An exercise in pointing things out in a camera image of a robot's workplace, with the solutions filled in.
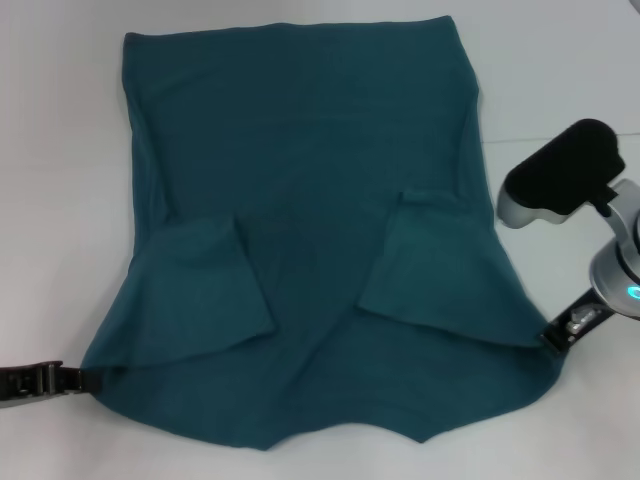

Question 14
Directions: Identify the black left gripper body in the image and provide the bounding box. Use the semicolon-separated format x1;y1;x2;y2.
0;363;50;400

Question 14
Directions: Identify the teal blue shirt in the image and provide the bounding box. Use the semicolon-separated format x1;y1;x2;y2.
79;14;562;446

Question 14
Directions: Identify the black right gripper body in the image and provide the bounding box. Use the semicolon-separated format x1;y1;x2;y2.
554;287;617;351

